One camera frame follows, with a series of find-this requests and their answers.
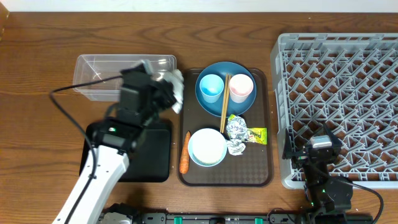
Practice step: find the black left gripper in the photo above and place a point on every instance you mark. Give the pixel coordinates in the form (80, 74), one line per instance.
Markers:
(166, 90)

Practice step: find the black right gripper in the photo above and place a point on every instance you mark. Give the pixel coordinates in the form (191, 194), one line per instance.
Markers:
(300, 157)

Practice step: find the white paper tissue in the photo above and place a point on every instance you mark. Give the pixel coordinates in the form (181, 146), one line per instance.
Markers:
(176, 79)

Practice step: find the yellow green snack wrapper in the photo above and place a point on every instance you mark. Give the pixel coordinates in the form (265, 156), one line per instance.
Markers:
(257, 135)

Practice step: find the light blue cup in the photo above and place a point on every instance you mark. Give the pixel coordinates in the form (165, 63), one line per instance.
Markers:
(211, 87)

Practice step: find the orange carrot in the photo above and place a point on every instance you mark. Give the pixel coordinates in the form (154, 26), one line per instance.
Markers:
(185, 158)

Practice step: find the light blue bowl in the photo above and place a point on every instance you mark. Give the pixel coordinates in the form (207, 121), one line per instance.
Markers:
(207, 147)

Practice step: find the aluminium foil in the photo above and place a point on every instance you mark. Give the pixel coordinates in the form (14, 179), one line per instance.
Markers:
(237, 132)

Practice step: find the wooden chopstick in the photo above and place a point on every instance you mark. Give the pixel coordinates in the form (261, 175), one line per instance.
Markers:
(227, 98)

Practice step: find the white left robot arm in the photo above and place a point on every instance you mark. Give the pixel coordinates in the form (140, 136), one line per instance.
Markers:
(109, 147)

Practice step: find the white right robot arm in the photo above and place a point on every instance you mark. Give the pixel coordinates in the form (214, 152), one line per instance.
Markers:
(329, 196)

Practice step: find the clear plastic waste bin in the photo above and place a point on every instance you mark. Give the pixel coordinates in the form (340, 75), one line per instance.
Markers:
(94, 67)

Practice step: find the grey dishwasher rack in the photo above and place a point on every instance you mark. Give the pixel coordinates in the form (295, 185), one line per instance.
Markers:
(347, 81)

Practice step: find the black plastic tray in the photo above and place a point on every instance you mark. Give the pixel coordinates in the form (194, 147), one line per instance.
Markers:
(150, 162)

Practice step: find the brown serving tray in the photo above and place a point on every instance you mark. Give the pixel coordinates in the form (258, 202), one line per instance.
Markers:
(254, 167)

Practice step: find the dark blue plate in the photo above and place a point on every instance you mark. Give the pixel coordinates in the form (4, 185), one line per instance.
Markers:
(221, 69)

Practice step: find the pink cup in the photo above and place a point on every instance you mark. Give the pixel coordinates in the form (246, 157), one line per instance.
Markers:
(240, 87)

